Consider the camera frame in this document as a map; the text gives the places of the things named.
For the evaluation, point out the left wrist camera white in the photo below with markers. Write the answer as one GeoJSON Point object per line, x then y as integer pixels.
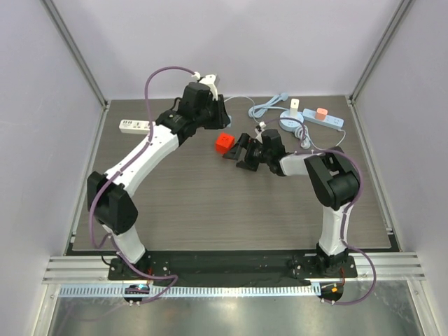
{"type": "Point", "coordinates": [210, 80]}

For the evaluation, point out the white slotted cable duct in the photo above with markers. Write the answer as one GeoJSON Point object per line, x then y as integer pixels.
{"type": "Point", "coordinates": [141, 291]}

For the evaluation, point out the blue long power strip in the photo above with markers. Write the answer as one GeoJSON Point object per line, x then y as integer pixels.
{"type": "Point", "coordinates": [330, 121]}

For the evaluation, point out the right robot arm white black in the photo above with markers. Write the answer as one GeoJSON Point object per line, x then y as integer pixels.
{"type": "Point", "coordinates": [334, 178]}

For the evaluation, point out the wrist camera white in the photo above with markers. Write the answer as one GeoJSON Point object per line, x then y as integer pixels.
{"type": "Point", "coordinates": [210, 80]}
{"type": "Point", "coordinates": [259, 129]}

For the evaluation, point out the round blue power socket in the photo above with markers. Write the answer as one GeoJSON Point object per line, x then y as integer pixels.
{"type": "Point", "coordinates": [290, 124]}

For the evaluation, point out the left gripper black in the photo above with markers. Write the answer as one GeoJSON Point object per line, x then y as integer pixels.
{"type": "Point", "coordinates": [222, 120]}

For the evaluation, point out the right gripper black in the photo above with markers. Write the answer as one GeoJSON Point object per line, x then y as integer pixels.
{"type": "Point", "coordinates": [252, 152]}

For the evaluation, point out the aluminium frame rail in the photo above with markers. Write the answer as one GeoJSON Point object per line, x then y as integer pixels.
{"type": "Point", "coordinates": [389, 266]}

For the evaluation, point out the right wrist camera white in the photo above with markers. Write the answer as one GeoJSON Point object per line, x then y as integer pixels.
{"type": "Point", "coordinates": [259, 129]}

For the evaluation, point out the red cube socket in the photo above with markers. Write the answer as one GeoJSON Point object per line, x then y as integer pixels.
{"type": "Point", "coordinates": [224, 143]}

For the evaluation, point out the white charger plug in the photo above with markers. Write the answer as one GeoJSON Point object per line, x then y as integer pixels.
{"type": "Point", "coordinates": [294, 105]}

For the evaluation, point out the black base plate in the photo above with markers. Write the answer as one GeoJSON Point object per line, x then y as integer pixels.
{"type": "Point", "coordinates": [235, 269]}

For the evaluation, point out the white power strip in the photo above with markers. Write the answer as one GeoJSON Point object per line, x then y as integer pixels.
{"type": "Point", "coordinates": [134, 127]}

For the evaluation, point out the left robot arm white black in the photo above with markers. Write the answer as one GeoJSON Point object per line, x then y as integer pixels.
{"type": "Point", "coordinates": [109, 195]}

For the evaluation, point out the pink charger plug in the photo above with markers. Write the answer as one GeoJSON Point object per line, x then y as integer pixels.
{"type": "Point", "coordinates": [321, 114]}

